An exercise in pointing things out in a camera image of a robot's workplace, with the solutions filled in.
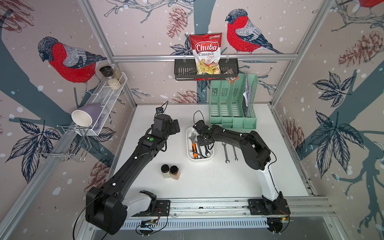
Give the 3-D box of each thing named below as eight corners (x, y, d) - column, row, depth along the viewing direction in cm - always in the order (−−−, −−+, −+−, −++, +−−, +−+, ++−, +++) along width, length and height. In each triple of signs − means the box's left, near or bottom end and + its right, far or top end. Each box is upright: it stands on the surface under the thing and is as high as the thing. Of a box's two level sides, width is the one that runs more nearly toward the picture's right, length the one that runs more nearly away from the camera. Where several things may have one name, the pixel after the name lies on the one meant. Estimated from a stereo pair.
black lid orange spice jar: (171, 178, 85) (168, 172, 77) (174, 171, 88) (171, 164, 80) (178, 180, 85) (176, 174, 76) (180, 173, 87) (178, 166, 79)
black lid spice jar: (164, 178, 85) (160, 171, 77) (164, 171, 88) (161, 164, 80) (170, 178, 85) (168, 171, 77) (171, 171, 88) (169, 164, 80)
